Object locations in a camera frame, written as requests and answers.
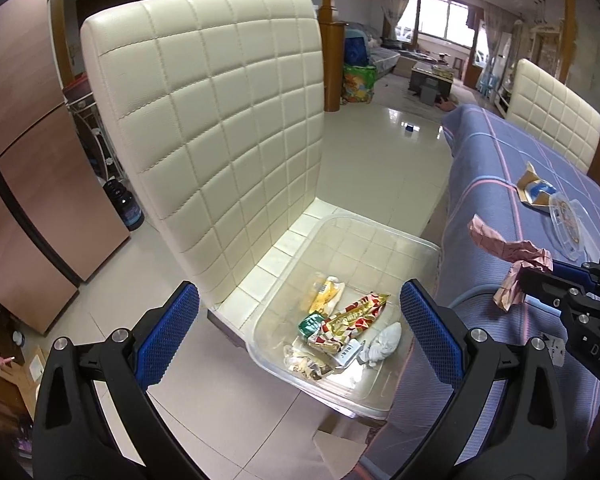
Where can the white standing air conditioner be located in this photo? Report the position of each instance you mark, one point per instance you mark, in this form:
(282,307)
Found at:
(504,60)

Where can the white tissue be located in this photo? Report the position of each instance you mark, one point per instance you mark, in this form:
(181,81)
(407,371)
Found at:
(382,342)

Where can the grey patterned sofa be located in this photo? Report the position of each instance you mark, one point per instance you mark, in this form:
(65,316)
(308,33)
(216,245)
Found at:
(385,55)

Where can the white green milk carton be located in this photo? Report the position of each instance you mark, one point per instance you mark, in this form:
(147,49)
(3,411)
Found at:
(310,327)

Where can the yellow snack packet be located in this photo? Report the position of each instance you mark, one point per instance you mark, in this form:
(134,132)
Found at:
(325,297)

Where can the patterned sheer curtain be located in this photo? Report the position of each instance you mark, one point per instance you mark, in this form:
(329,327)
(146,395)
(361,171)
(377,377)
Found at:
(491,40)
(397,5)

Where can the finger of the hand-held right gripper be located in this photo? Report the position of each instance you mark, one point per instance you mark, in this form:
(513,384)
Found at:
(550,287)
(572,270)

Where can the cream snack bag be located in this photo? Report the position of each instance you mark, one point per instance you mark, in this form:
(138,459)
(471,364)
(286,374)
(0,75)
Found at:
(305,362)

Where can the pink paper wrapper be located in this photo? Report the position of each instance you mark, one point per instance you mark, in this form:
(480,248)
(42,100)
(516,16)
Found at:
(520,255)

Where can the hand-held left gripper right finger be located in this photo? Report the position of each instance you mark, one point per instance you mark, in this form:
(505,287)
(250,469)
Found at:
(430,330)

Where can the white metal rack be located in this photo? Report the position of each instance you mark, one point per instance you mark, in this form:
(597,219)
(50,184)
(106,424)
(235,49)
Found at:
(92,135)

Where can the colourful woven bag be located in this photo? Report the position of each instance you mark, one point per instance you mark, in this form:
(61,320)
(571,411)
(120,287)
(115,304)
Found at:
(358,84)

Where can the flat cardboard piece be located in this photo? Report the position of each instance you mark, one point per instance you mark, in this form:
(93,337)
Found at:
(335,452)

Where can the white printed label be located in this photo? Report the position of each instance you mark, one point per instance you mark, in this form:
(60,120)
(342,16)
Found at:
(555,350)

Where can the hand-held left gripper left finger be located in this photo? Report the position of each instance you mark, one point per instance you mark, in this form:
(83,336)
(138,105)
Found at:
(167,330)

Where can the wooden partition cabinet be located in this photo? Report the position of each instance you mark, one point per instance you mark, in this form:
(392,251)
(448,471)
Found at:
(569,10)
(330,60)

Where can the dark blue plastic jug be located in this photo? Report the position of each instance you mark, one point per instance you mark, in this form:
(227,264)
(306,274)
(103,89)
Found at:
(125,207)

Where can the window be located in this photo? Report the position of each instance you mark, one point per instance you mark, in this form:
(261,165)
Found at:
(447,20)

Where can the cream quilted chair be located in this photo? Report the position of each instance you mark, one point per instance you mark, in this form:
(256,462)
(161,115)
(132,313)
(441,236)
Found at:
(205,135)
(550,110)

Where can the clear round plastic lid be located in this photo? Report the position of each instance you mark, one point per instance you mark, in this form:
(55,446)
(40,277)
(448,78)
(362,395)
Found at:
(570,220)

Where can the clear plastic storage bin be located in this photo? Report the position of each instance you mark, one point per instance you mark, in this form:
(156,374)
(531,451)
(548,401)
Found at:
(360,250)

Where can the rose brown refrigerator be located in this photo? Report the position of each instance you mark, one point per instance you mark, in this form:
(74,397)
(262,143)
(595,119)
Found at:
(30,185)

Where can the dark coffee table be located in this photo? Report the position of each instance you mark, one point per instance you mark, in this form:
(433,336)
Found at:
(430,77)

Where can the grey plastic stool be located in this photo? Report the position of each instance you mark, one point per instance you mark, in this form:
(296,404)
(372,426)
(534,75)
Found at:
(428,95)

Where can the blue quilted bag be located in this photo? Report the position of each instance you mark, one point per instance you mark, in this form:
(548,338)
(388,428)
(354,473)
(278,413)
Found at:
(357,47)

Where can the red gold checkered wrapper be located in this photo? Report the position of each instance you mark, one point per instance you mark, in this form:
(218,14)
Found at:
(355,317)

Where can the torn brown cardboard packet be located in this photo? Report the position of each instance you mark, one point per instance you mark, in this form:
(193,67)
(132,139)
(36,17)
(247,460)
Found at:
(525,180)

